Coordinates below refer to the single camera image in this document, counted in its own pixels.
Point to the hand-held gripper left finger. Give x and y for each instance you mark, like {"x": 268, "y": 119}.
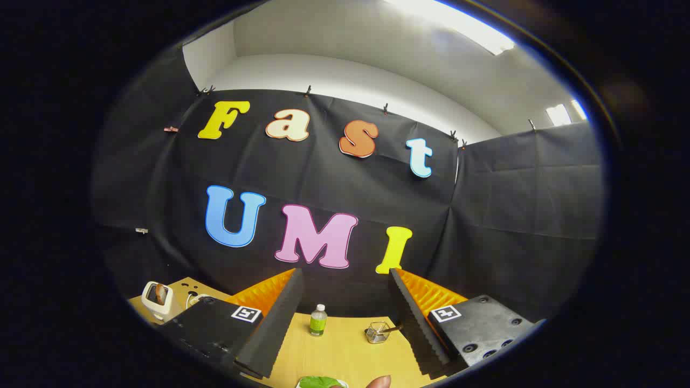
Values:
{"x": 280, "y": 323}

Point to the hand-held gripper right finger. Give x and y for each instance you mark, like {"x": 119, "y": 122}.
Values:
{"x": 415, "y": 323}

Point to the green lettuce leaf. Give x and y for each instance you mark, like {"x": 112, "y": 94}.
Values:
{"x": 318, "y": 382}

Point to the browned toast slice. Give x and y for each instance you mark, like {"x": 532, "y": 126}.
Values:
{"x": 160, "y": 293}

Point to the green label drink bottle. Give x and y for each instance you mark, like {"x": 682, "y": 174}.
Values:
{"x": 318, "y": 321}

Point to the white toaster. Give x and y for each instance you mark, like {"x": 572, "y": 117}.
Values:
{"x": 151, "y": 305}

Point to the row of black clips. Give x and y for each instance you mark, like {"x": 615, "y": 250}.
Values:
{"x": 308, "y": 91}

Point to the bright window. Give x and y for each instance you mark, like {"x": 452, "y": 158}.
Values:
{"x": 558, "y": 115}

